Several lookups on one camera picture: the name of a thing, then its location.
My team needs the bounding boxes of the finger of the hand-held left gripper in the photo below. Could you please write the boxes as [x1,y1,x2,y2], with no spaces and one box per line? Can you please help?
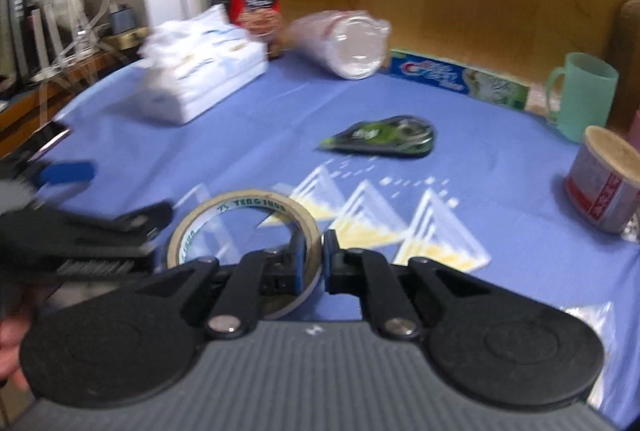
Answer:
[27,159,97,189]
[0,201,175,263]

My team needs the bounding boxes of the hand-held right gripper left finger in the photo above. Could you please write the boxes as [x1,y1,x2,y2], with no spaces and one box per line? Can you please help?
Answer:
[132,228,307,341]

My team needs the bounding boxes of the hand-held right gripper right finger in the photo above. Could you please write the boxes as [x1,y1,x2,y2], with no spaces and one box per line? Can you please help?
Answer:
[322,228,494,341]

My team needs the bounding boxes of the tape roll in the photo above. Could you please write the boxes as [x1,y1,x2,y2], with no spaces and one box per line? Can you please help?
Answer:
[166,188,323,319]

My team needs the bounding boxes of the green black correction tape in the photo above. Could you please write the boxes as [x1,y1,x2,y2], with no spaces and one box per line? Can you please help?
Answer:
[317,115,435,158]

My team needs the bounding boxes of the person's left hand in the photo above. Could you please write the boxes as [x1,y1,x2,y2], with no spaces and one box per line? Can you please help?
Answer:
[0,313,32,394]

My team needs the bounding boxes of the smartphone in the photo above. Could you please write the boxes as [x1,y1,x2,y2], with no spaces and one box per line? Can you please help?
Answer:
[30,123,72,160]

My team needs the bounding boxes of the blue printed tablecloth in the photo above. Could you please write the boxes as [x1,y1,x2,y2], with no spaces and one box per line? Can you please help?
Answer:
[30,56,640,427]

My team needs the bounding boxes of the white tissue pack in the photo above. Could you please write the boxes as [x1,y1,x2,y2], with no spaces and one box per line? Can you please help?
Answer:
[137,6,269,125]

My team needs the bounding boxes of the bagged stack of plastic cups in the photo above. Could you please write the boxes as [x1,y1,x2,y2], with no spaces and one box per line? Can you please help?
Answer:
[284,11,391,80]

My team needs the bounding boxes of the toothpaste box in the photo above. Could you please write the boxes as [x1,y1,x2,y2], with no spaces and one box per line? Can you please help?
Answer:
[387,50,532,112]

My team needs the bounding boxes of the small can with beige lid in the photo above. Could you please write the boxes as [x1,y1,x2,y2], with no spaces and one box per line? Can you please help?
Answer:
[565,126,640,235]

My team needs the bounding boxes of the green plastic mug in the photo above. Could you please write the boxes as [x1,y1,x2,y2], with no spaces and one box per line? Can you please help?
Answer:
[545,52,619,143]

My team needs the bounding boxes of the brown chair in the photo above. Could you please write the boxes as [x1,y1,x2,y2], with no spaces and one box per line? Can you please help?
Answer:
[607,0,640,136]

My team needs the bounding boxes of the white cables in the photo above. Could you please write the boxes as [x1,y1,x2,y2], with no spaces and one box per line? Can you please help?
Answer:
[30,0,123,79]

